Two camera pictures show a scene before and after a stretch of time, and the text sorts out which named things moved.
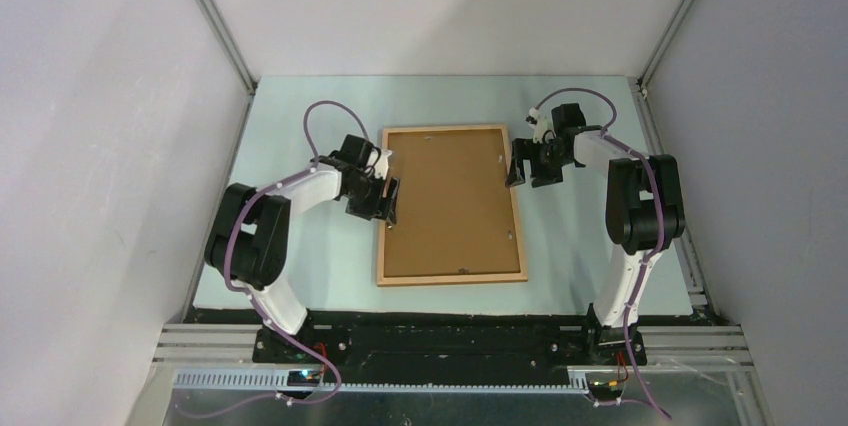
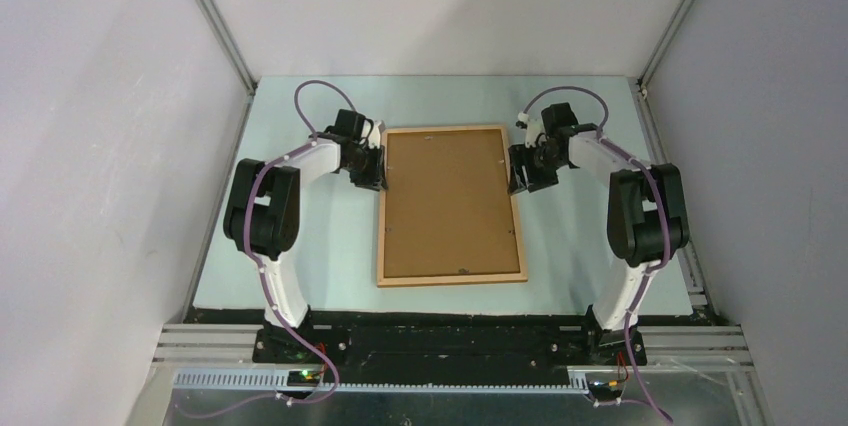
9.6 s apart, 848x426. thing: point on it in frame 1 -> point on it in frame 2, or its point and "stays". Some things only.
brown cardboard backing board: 454,211 stays
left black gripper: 381,207 -> 375,178
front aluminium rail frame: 192,343 stays
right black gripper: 525,149 stays
